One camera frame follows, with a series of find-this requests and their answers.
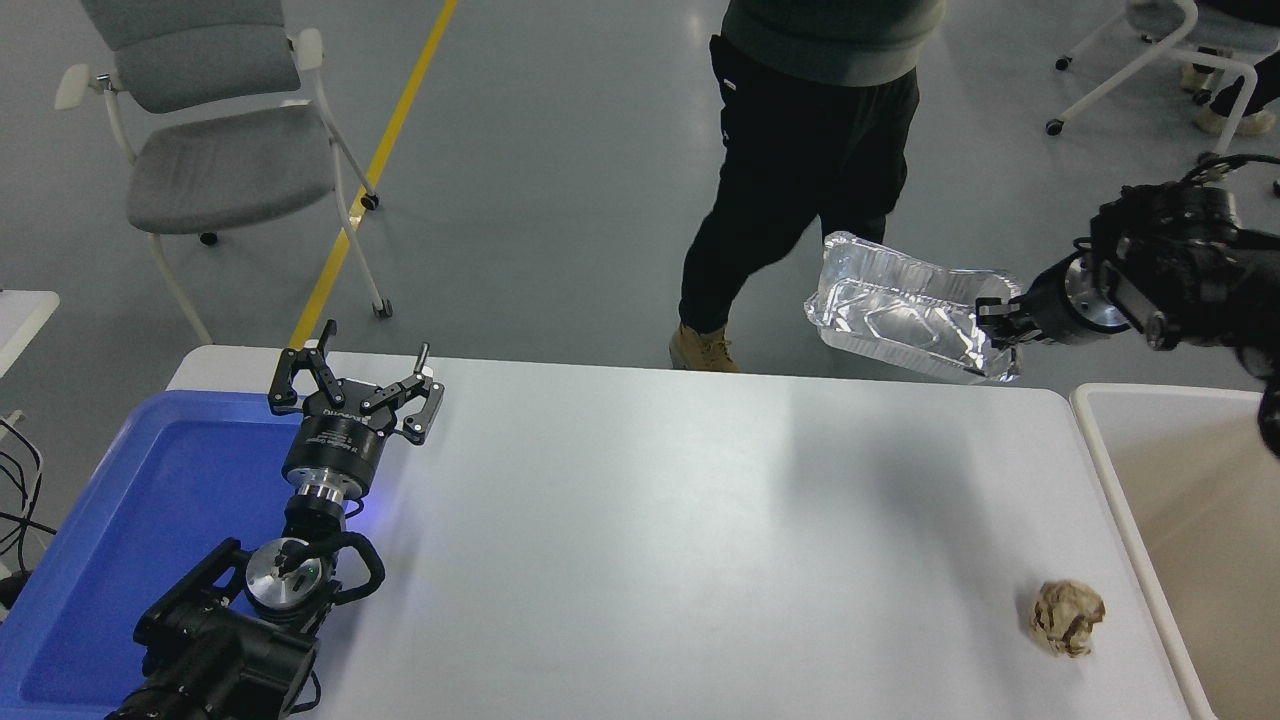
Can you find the white frame wheeled chair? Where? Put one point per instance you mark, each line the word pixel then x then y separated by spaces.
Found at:
pixel 1150 55

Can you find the large pale bin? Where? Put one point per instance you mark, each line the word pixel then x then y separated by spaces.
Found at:
pixel 1210 560

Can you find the small white side table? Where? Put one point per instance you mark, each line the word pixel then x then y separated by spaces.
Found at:
pixel 20 320

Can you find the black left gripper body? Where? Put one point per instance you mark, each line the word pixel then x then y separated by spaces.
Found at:
pixel 335 445

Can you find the crumpled tan paper ball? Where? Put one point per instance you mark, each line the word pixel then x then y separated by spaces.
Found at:
pixel 1066 620

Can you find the silver foil tray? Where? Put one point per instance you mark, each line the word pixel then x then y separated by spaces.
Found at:
pixel 900 310

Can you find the grey chair white frame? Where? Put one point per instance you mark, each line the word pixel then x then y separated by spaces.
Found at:
pixel 230 165

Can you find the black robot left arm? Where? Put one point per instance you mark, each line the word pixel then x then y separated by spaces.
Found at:
pixel 230 640

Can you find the blue plastic tray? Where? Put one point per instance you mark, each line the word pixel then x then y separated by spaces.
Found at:
pixel 150 500

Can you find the person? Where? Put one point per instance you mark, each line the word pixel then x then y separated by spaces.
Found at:
pixel 1240 100
pixel 800 150

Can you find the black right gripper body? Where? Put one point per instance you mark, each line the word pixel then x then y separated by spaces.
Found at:
pixel 1048 305

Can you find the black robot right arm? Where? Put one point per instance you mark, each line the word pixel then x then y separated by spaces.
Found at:
pixel 1190 260

